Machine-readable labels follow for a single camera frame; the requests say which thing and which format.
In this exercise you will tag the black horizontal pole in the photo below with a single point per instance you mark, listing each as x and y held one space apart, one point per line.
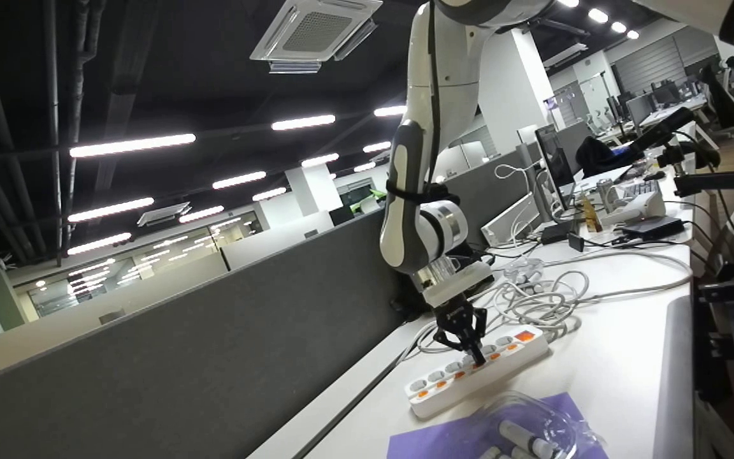
723 178

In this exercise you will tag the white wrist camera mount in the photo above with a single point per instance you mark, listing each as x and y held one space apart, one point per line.
457 285

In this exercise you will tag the black computer monitor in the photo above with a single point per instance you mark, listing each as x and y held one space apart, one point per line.
553 160

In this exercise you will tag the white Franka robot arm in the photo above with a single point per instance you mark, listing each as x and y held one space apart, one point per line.
427 129

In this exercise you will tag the black backpack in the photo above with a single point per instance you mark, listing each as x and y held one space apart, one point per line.
407 293

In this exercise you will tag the white desktop device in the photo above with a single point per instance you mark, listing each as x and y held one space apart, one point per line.
635 200

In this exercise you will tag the black flat device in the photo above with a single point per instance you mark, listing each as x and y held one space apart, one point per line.
651 227

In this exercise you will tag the ceiling tube light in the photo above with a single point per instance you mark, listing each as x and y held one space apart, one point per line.
304 122
133 143
240 178
110 210
96 242
201 213

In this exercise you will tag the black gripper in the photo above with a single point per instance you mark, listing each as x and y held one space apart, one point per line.
460 316

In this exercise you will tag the white square pillar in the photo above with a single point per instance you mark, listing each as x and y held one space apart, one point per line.
514 84

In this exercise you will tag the black camera arm stand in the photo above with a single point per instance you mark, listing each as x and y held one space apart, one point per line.
680 135

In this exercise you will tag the black office chair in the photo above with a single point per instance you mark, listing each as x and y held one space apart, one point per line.
599 157

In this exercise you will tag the clear plastic bag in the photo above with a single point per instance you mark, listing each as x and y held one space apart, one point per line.
572 424

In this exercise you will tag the grey marker pen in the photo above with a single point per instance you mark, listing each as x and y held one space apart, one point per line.
492 451
520 433

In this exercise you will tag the white power strip orange switches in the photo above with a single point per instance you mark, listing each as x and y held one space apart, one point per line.
443 386

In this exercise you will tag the ceiling air conditioner unit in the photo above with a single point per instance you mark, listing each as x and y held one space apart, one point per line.
317 34

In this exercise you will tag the short grey desk partition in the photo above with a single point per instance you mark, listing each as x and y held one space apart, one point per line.
502 200

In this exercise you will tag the small yellow bottle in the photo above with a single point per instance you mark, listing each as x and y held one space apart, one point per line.
590 215

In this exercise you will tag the long grey desk partition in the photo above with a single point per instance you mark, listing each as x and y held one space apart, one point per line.
170 373

